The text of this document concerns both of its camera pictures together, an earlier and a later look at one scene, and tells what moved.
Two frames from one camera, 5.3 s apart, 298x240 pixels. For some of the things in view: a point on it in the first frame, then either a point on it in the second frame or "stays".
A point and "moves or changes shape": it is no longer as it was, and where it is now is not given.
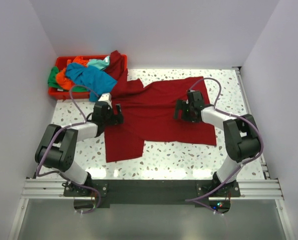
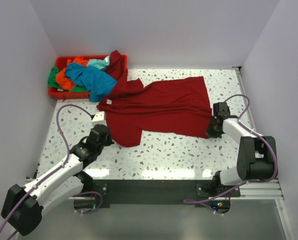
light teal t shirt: (102, 64) stays
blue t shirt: (96, 81) stays
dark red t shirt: (149, 113) moves or changes shape
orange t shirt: (62, 80) stays
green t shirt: (52, 82) stays
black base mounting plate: (152, 191) stays
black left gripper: (116, 119) → (109, 141)
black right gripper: (181, 105) → (210, 134)
